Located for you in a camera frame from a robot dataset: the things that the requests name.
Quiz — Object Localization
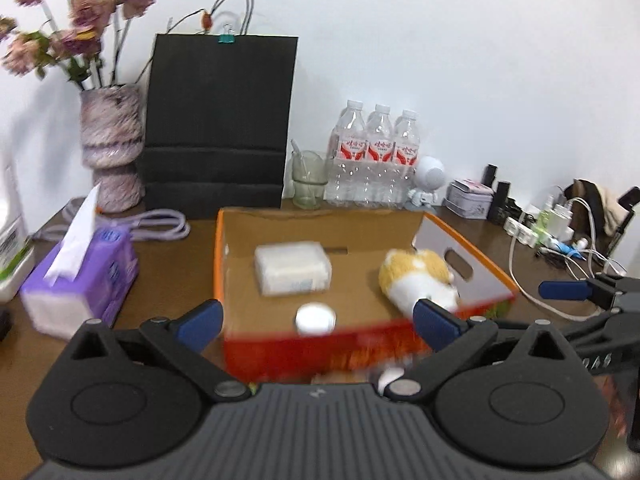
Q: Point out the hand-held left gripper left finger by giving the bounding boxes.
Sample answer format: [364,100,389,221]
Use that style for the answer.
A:
[65,299,253,403]

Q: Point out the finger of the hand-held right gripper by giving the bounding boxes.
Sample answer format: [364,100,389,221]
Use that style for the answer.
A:
[539,272,630,311]
[560,305,640,356]

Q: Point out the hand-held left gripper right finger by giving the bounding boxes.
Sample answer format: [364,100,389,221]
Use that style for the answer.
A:
[385,298,583,403]

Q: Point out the orange cardboard box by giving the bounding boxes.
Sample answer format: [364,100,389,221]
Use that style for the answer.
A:
[214,207,522,383]

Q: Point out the orange white plush toy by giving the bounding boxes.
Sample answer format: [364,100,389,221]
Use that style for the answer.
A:
[378,249,463,318]

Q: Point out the white charger plug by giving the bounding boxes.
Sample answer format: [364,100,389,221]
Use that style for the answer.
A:
[552,204,577,242]

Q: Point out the white power strip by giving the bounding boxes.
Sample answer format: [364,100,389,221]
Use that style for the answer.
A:
[502,216,547,247]

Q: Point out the brown cloth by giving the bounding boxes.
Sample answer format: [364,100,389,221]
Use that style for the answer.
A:
[572,178,627,237]

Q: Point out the white round disc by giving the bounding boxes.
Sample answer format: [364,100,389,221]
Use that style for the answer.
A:
[295,302,337,337]

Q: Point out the purple tissue pack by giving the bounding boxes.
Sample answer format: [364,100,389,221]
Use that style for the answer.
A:
[20,183,140,337]

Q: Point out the printed tin box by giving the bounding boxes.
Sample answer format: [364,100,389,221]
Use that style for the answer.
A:
[443,178,496,220]

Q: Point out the white robot figurine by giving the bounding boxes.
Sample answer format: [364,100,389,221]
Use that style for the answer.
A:
[404,156,447,211]

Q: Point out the red label water bottle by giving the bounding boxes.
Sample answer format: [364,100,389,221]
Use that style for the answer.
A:
[327,100,369,205]
[393,109,422,207]
[366,104,397,206]

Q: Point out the clear glass cup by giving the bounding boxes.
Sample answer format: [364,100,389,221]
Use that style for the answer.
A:
[291,150,329,209]

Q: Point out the black paper bag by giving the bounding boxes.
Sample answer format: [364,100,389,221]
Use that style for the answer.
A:
[137,0,300,221]

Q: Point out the purple marbled vase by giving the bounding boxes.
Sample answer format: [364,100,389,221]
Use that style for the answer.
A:
[80,84,147,213]

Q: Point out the white plastic jug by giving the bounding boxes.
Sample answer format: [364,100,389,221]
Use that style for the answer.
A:
[0,165,36,304]

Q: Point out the dried pink flower bouquet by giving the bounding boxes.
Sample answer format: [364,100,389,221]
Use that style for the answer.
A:
[0,0,158,92]

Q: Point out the white charging cable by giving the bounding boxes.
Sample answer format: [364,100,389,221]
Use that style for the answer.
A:
[509,197,621,322]

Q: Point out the purple coiled cable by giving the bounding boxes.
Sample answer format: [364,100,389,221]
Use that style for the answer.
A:
[32,209,192,244]

